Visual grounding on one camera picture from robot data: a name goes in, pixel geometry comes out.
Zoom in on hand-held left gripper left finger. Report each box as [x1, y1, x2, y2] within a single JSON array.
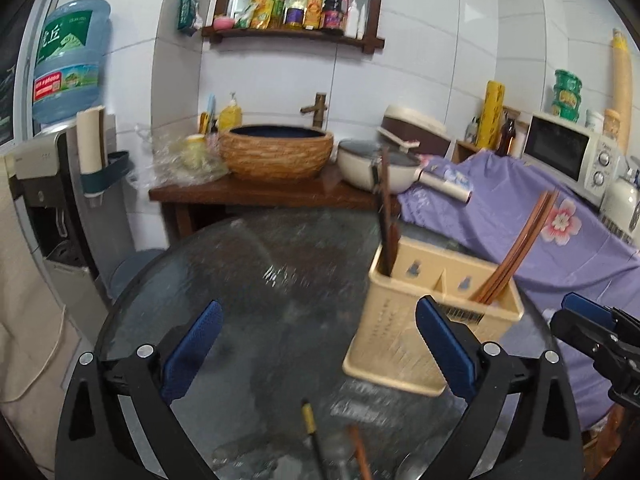
[[55, 300, 224, 480]]

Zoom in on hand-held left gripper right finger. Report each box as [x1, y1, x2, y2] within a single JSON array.
[[415, 295, 587, 480]]

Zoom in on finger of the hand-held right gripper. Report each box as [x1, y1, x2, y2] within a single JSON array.
[[560, 292, 626, 326], [549, 308, 623, 363]]

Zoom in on beige plastic utensil holder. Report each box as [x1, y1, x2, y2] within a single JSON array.
[[342, 235, 526, 398]]

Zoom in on pile of brown chopsticks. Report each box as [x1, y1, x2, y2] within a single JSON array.
[[469, 189, 561, 307]]

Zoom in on single brown wooden chopstick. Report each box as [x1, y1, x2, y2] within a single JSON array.
[[348, 424, 374, 480]]

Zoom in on black chopstick gold band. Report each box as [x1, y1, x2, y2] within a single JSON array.
[[300, 401, 327, 480]]

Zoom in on purple floral cloth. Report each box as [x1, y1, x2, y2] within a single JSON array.
[[399, 152, 640, 433]]

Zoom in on round glass table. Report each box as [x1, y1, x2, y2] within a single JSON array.
[[94, 209, 567, 480]]

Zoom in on grey round stool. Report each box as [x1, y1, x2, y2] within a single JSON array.
[[108, 248, 167, 302]]

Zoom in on white kettle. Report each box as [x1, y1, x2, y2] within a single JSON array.
[[598, 167, 640, 242]]

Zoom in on white microwave oven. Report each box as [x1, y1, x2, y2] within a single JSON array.
[[520, 112, 621, 202]]

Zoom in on beige cloth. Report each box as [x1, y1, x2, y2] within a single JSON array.
[[0, 169, 82, 463]]

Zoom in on wooden counter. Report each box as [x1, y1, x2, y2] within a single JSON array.
[[148, 162, 402, 242]]

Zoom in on jar with beige lid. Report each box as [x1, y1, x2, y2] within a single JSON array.
[[603, 108, 622, 144]]

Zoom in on brown glass bottle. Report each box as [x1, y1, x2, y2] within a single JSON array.
[[496, 116, 516, 157]]

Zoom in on grey water dispenser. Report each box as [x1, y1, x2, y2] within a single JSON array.
[[4, 126, 135, 311]]

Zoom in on clear plastic bag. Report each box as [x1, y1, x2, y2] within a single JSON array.
[[130, 123, 232, 189]]

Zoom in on teal cup holder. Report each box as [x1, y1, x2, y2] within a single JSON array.
[[81, 150, 136, 197]]

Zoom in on small wooden box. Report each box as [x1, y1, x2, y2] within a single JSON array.
[[452, 139, 481, 164]]

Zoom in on cream saucepan with lid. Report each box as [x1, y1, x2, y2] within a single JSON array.
[[337, 140, 475, 207]]

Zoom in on green stacked tubs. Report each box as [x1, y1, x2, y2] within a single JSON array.
[[551, 69, 584, 122]]

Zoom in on woven pattern wash basin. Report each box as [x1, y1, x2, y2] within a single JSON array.
[[218, 124, 335, 184]]

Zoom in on yellow roll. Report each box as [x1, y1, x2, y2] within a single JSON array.
[[476, 80, 506, 150]]

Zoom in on tall beige roll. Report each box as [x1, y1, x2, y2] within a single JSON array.
[[610, 28, 632, 157]]

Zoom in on brown white rice cooker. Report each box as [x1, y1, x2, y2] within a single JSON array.
[[377, 105, 450, 157]]

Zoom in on yellow soap bottle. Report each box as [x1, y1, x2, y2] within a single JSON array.
[[218, 92, 244, 134]]

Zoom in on white paper cup stack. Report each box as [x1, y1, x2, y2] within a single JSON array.
[[75, 105, 107, 175]]

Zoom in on bronze faucet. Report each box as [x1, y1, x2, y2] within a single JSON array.
[[299, 92, 329, 130]]

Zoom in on blue water bottle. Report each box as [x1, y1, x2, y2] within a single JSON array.
[[32, 0, 112, 126]]

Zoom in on white framed window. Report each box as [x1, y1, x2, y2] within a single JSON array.
[[0, 7, 37, 147]]

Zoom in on wooden framed mirror shelf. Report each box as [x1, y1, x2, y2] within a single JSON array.
[[201, 0, 396, 57]]

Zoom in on green hanging packet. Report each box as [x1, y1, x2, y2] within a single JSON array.
[[176, 0, 201, 37]]

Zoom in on yellow snack packets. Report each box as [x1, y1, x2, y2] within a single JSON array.
[[234, 0, 275, 30]]

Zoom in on dark soy sauce bottle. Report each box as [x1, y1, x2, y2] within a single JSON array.
[[322, 0, 347, 31]]

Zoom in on yellow oil bottle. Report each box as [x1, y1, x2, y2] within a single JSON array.
[[285, 0, 307, 30]]

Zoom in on white cable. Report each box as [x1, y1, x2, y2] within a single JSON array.
[[0, 304, 69, 404]]

